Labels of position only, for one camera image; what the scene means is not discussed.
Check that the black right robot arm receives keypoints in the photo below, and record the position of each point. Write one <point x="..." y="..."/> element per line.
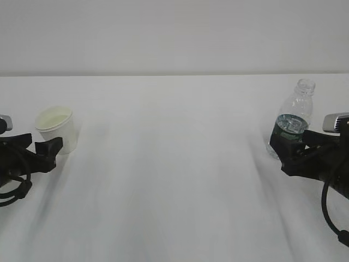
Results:
<point x="339" y="177"/>

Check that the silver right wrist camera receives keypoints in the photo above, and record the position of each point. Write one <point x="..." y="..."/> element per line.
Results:
<point x="332" y="122"/>

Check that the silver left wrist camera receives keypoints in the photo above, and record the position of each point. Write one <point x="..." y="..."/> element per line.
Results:
<point x="6" y="123"/>

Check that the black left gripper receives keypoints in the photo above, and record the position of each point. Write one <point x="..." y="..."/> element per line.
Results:
<point x="16" y="160"/>

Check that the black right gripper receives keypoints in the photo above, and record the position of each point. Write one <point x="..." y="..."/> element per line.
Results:
<point x="312" y="158"/>

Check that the clear water bottle green label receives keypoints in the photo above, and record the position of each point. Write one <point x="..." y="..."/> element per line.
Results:
<point x="294" y="116"/>

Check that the white paper cup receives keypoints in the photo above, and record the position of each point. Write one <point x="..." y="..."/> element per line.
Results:
<point x="57" y="121"/>

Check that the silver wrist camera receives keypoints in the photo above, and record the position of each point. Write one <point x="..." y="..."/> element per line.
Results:
<point x="6" y="123"/>
<point x="332" y="122"/>

